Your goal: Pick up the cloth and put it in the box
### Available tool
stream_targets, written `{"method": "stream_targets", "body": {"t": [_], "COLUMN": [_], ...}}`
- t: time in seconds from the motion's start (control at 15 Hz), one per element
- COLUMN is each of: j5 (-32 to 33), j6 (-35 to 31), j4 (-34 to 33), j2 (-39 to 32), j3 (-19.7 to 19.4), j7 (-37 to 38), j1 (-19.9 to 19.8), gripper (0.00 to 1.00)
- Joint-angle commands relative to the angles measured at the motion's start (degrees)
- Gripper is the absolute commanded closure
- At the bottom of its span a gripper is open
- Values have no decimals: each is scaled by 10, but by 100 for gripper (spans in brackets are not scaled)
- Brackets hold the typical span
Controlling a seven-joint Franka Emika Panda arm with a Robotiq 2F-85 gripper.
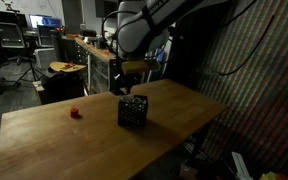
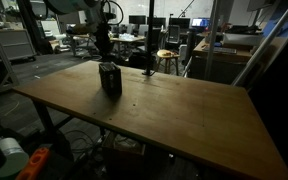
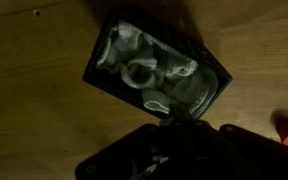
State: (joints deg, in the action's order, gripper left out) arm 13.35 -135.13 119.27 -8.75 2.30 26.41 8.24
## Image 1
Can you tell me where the yellow green object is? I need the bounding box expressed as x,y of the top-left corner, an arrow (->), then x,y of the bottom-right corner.
258,171 -> 279,180

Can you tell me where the lit blue computer monitor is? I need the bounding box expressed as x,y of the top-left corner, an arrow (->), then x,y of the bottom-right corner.
29,14 -> 63,30

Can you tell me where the dark wall screen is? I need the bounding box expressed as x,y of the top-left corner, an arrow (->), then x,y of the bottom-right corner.
95,0 -> 120,20

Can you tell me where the black camera tripod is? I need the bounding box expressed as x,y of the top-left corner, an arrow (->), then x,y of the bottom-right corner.
12,36 -> 49,88

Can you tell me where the black bag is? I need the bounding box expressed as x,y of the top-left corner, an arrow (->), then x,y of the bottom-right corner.
40,71 -> 86,105

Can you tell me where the striped colourful backdrop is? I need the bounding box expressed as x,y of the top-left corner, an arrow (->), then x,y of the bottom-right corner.
197,6 -> 288,178

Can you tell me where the mesh back office chair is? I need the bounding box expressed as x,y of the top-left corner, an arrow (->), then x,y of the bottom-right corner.
0,21 -> 27,65

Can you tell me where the round wooden stool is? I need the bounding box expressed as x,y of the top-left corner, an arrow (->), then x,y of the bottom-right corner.
49,61 -> 87,74

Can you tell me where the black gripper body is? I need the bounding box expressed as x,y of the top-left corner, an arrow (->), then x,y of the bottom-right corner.
113,71 -> 137,97

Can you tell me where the small red block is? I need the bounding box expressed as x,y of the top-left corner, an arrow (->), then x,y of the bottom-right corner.
69,107 -> 80,119

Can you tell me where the black vertical pole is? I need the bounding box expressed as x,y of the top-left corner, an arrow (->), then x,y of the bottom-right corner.
112,0 -> 125,96

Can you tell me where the wooden top workbench cabinet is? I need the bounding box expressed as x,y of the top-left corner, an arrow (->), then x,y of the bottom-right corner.
74,36 -> 125,95

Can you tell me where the white plastic bracket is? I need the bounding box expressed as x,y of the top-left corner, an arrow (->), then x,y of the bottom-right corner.
231,151 -> 254,180

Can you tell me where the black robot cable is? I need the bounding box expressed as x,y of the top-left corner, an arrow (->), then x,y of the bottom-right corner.
210,0 -> 276,76

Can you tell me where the black perforated box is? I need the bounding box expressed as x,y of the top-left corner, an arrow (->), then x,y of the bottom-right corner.
117,95 -> 149,128

